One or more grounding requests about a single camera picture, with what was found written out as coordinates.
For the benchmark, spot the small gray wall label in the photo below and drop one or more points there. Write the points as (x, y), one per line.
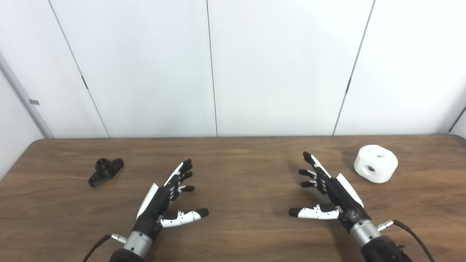
(34, 102)

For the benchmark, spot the black flanged holder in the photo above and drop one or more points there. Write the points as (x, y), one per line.
(103, 173)

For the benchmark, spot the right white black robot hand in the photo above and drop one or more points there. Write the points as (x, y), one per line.
(344, 202)

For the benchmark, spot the gray partition corner post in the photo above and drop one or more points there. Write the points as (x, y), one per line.
(22, 91)

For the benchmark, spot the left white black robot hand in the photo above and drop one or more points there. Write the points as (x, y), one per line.
(156, 203)

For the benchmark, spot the round white block with holes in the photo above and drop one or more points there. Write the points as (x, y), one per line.
(378, 165)

